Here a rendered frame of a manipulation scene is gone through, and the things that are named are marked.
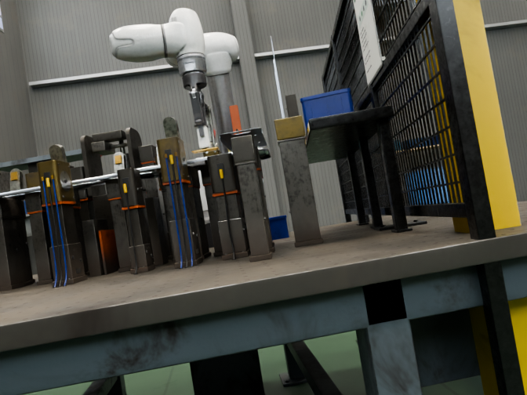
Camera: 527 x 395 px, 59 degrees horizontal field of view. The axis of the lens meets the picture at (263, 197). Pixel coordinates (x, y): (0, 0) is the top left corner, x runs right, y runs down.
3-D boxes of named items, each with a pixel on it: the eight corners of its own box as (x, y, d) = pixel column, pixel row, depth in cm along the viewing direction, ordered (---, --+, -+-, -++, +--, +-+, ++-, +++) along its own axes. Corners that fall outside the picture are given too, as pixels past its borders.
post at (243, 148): (249, 262, 106) (230, 137, 107) (252, 259, 111) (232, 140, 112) (271, 259, 105) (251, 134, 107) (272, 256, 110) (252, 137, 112)
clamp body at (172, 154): (171, 271, 119) (150, 138, 121) (181, 266, 131) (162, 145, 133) (196, 267, 119) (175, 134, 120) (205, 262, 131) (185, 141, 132)
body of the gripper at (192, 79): (185, 81, 153) (189, 108, 153) (179, 73, 145) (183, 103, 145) (207, 77, 153) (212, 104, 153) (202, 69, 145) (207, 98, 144)
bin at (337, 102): (306, 137, 151) (299, 98, 152) (316, 147, 181) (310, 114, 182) (357, 127, 148) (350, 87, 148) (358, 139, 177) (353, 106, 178)
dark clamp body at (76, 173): (78, 275, 165) (63, 169, 167) (92, 271, 177) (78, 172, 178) (99, 272, 165) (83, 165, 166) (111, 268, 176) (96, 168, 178)
